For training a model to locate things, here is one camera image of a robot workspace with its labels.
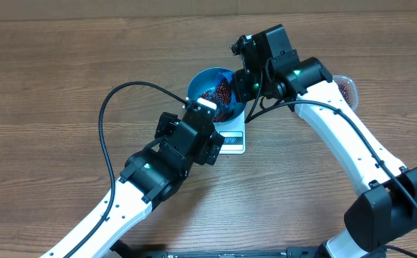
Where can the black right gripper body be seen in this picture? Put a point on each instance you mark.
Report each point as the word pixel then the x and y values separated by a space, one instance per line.
pixel 250 89

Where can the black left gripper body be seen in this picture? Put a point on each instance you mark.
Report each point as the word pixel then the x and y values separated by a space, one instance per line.
pixel 210 153

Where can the blue plastic measuring scoop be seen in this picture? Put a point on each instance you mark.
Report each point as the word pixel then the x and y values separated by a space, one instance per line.
pixel 223 90

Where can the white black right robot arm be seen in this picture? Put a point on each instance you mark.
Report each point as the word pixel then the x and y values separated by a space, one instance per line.
pixel 386 205

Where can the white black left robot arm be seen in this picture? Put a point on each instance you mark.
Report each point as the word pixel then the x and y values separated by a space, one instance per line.
pixel 149 177

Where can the white digital kitchen scale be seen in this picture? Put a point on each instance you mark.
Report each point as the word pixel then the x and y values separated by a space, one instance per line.
pixel 234 135

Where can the red beans in bowl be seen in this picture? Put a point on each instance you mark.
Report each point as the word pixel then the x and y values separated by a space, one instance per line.
pixel 222 113

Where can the teal blue bowl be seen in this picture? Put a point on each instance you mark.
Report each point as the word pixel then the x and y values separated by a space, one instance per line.
pixel 204 81

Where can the red adzuki beans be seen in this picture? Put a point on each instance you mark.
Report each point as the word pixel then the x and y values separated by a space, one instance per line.
pixel 344 92

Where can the clear plastic container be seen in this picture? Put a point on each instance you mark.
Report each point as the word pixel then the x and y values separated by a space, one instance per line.
pixel 352 89

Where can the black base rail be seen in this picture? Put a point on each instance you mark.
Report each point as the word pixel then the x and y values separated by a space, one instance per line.
pixel 123 250

